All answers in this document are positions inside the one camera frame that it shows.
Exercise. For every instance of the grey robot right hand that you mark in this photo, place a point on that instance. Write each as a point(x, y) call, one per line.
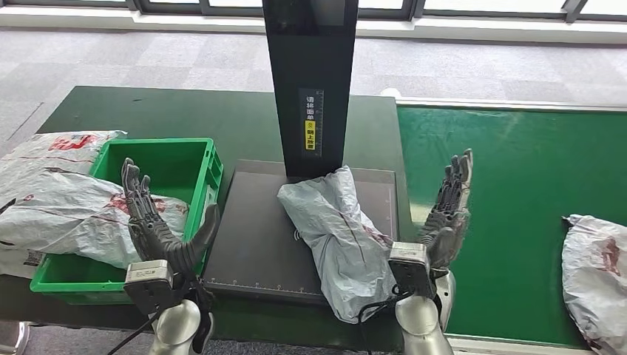
point(448, 230)

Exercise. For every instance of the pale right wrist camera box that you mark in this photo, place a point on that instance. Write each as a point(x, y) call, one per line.
point(409, 269)

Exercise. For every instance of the grey parcel bag red print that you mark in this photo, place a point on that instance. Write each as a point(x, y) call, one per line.
point(597, 294)
point(63, 215)
point(343, 245)

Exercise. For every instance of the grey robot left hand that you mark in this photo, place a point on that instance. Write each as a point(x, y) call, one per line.
point(161, 240)

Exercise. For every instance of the small white round object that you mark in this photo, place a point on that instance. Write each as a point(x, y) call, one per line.
point(389, 93)

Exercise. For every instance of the large white printed parcel bag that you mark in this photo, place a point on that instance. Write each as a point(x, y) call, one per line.
point(49, 147)

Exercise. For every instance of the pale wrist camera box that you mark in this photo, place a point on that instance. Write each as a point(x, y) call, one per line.
point(409, 269)
point(147, 284)

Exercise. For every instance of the black inbound scanner machine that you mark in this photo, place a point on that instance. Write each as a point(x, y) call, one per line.
point(254, 235)

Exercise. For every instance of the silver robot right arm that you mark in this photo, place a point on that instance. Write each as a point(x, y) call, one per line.
point(421, 323)

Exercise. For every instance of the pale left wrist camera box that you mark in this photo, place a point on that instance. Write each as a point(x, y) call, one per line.
point(147, 284)

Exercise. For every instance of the green plastic crate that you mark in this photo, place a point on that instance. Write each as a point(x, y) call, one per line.
point(171, 161)

